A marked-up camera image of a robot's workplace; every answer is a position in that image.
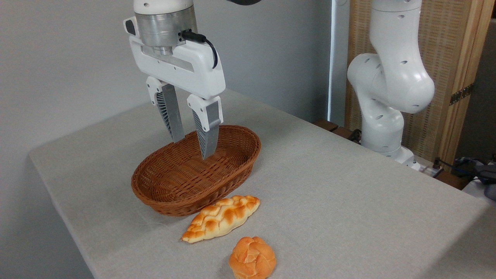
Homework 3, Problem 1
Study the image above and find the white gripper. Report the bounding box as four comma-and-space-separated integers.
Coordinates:
123, 16, 226, 160

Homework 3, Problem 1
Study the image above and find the long braided bread loaf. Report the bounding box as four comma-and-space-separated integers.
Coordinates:
181, 195, 260, 244

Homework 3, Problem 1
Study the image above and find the metal screen hinge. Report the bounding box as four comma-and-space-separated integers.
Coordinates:
449, 83, 475, 106

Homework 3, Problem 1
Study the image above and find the brown wicker oval basket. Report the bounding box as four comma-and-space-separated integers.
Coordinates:
131, 125, 262, 217

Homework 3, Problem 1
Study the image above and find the grey cloth bundle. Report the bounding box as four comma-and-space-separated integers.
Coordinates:
475, 164, 496, 201

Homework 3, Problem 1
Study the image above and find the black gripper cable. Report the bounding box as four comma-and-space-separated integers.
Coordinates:
179, 29, 219, 69

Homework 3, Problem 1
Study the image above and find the round orange bread roll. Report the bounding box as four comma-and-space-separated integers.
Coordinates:
229, 236, 277, 279

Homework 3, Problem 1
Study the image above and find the black background cable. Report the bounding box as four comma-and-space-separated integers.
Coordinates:
433, 157, 483, 177

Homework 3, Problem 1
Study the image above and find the grey tablecloth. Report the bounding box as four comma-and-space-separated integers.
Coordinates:
28, 88, 496, 279

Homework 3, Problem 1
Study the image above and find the white socket box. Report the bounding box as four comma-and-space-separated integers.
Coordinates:
419, 162, 444, 179

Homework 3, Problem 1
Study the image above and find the wooden rattan folding screen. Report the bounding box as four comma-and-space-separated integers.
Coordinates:
345, 0, 496, 167

